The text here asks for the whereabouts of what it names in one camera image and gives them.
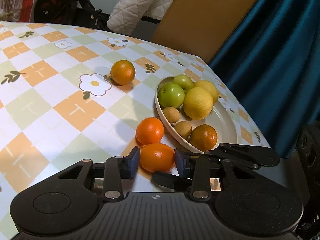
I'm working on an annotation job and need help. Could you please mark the red printed backdrop cloth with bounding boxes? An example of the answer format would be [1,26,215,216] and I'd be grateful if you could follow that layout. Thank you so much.
[0,0,38,22]

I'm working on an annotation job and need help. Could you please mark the dark greenish orange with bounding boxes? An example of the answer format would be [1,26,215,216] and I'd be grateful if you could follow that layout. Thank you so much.
[110,60,136,86]
[189,124,218,149]

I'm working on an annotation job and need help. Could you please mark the pale green apple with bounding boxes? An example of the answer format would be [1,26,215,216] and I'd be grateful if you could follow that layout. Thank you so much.
[173,74,194,92]

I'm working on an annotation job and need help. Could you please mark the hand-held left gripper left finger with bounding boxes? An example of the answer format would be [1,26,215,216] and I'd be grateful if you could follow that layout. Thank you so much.
[57,146,141,202]

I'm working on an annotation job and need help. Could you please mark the black exercise bike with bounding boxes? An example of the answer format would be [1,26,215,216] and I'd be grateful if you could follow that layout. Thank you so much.
[34,0,113,32]

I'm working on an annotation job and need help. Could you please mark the teal curtain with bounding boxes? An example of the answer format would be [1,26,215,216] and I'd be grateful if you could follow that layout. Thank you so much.
[209,0,320,158]

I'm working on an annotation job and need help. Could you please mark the small brown longan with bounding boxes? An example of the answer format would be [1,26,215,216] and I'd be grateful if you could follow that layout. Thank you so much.
[174,121,192,140]
[162,107,180,124]

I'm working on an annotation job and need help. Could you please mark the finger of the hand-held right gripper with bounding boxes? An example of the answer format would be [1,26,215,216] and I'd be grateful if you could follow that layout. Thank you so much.
[152,171,193,190]
[204,143,280,168]

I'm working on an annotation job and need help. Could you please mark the checkered floral tablecloth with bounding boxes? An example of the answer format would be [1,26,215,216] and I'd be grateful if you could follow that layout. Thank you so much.
[0,20,272,220]

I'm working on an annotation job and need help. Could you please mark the yellow lemon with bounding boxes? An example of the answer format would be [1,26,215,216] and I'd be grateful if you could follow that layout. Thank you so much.
[183,87,214,120]
[194,80,219,103]

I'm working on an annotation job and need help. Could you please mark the bright green apple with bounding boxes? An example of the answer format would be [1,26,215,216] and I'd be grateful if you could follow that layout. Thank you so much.
[157,83,185,109]

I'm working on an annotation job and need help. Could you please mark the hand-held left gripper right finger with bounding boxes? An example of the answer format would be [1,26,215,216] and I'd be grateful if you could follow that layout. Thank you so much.
[174,149,253,202]

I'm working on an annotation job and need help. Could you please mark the wooden panel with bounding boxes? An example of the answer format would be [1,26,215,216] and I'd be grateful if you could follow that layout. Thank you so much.
[150,0,272,63]

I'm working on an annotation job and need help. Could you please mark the white quilted blanket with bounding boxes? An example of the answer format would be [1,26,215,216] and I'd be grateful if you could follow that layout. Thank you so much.
[107,0,187,35]

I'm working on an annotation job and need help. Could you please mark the cream round plate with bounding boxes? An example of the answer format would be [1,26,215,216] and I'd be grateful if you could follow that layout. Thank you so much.
[154,76,238,154]

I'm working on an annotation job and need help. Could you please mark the bright orange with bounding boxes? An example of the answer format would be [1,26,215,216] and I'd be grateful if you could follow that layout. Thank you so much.
[136,117,164,145]
[139,143,176,173]

